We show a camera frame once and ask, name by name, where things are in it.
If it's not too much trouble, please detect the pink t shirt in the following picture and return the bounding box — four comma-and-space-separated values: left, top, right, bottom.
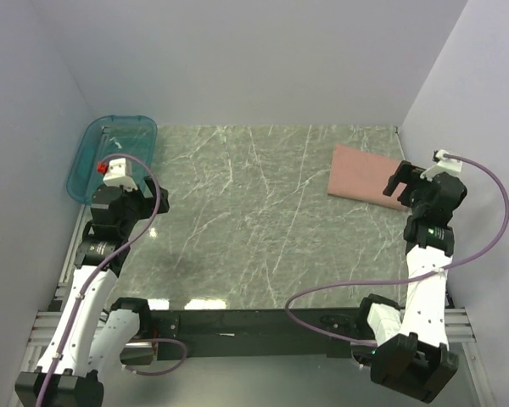
327, 144, 407, 212

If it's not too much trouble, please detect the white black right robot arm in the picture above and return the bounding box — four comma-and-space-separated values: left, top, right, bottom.
355, 158, 467, 404

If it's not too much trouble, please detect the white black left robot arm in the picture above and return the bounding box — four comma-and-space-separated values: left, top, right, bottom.
14, 176, 170, 406

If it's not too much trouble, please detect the teal transparent plastic bin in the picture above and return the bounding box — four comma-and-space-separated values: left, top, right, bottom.
65, 114, 158, 207

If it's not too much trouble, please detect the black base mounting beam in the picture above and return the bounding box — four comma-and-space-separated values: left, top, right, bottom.
109, 308, 378, 366

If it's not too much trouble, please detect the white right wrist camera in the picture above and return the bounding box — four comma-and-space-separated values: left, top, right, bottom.
420, 149, 462, 181

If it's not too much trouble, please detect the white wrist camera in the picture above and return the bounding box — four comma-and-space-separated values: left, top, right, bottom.
97, 158, 137, 192
420, 149, 462, 181

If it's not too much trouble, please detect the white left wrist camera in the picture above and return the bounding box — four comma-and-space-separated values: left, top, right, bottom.
97, 158, 137, 192

